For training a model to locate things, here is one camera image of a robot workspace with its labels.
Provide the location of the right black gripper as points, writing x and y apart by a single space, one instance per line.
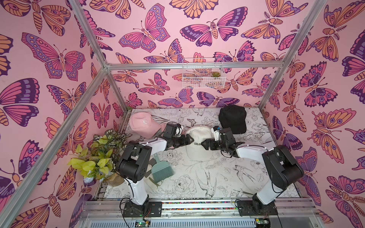
214 143

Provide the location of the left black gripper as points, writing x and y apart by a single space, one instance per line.
183 142

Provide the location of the cream cap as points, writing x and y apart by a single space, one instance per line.
195 150

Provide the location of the black cap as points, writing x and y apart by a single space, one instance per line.
233 117

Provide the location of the pink cap with logo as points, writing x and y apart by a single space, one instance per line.
143 124

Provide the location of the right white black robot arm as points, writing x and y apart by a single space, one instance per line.
283 169

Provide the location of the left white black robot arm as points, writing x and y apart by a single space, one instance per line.
135 158

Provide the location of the teal hand brush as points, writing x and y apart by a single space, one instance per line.
161 170

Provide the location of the clear plastic dustpan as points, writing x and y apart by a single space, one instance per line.
148 177

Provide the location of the small succulent in basket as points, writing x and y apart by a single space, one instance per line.
216 74

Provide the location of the potted green plant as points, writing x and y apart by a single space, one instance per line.
98 161

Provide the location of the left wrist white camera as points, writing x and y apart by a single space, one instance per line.
177 129

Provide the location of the wrist white camera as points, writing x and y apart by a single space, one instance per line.
216 133
177 129

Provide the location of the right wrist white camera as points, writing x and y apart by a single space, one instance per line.
216 133

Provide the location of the white wire basket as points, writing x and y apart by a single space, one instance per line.
199 75

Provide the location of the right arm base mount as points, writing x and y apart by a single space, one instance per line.
254 208

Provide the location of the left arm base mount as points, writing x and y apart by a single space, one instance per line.
148 209

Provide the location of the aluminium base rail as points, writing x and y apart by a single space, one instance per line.
203 213

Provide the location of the aluminium frame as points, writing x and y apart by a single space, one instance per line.
16 203

